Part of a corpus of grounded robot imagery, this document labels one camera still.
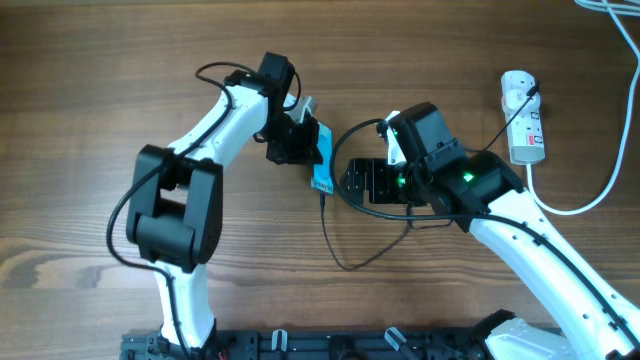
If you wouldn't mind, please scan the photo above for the white power strip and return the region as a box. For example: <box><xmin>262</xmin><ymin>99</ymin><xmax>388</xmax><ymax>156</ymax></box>
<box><xmin>501</xmin><ymin>70</ymin><xmax>545</xmax><ymax>165</ymax></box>

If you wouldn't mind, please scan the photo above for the blue smartphone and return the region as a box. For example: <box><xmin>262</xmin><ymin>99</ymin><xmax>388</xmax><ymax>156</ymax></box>
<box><xmin>311</xmin><ymin>123</ymin><xmax>334</xmax><ymax>195</ymax></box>

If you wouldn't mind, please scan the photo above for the black charging cable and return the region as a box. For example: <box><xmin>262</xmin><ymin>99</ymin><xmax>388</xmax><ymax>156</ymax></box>
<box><xmin>318</xmin><ymin>82</ymin><xmax>542</xmax><ymax>272</ymax></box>

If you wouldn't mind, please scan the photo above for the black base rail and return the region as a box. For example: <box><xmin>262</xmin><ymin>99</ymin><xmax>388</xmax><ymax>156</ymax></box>
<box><xmin>119</xmin><ymin>327</ymin><xmax>491</xmax><ymax>360</ymax></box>

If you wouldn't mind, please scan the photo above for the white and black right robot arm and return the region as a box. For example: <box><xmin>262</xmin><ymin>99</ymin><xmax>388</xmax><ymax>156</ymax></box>
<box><xmin>335</xmin><ymin>102</ymin><xmax>639</xmax><ymax>359</ymax></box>

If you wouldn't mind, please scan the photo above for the white charger adapter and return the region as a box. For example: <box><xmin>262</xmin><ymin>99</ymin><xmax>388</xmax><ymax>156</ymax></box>
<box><xmin>502</xmin><ymin>85</ymin><xmax>540</xmax><ymax>111</ymax></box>

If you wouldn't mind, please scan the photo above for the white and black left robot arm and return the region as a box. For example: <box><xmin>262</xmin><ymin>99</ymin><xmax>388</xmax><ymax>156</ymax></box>
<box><xmin>126</xmin><ymin>52</ymin><xmax>325</xmax><ymax>355</ymax></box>

